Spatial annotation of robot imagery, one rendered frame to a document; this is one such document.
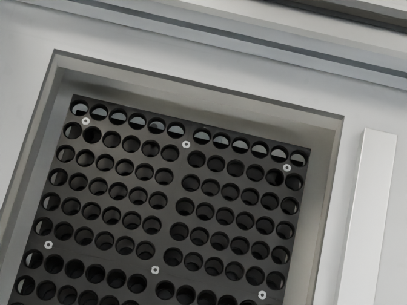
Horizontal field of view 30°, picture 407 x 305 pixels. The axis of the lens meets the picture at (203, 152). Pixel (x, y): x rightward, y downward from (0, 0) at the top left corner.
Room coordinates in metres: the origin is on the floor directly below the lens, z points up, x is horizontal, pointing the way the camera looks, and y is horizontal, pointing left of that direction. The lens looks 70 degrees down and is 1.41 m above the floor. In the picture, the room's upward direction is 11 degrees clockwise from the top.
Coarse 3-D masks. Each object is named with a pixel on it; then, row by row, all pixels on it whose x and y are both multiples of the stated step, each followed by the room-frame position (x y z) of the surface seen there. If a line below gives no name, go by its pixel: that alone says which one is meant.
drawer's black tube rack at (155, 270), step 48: (96, 144) 0.18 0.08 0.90; (144, 144) 0.19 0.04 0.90; (48, 192) 0.14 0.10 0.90; (96, 192) 0.15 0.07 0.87; (144, 192) 0.15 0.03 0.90; (192, 192) 0.16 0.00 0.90; (240, 192) 0.16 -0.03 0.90; (288, 192) 0.17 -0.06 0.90; (48, 240) 0.10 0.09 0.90; (96, 240) 0.11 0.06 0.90; (144, 240) 0.12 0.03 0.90; (192, 240) 0.13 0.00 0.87; (240, 240) 0.14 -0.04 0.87; (288, 240) 0.14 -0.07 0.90; (48, 288) 0.08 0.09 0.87; (96, 288) 0.08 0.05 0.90; (144, 288) 0.09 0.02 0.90; (192, 288) 0.09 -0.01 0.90; (240, 288) 0.10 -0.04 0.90
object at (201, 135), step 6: (102, 114) 0.22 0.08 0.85; (114, 114) 0.22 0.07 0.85; (120, 114) 0.23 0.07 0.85; (132, 120) 0.22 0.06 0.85; (138, 120) 0.22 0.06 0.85; (156, 126) 0.22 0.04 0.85; (162, 126) 0.22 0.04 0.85; (174, 126) 0.22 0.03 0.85; (174, 132) 0.22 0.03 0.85; (180, 132) 0.22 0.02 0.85; (204, 138) 0.22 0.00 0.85; (216, 138) 0.22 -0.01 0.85
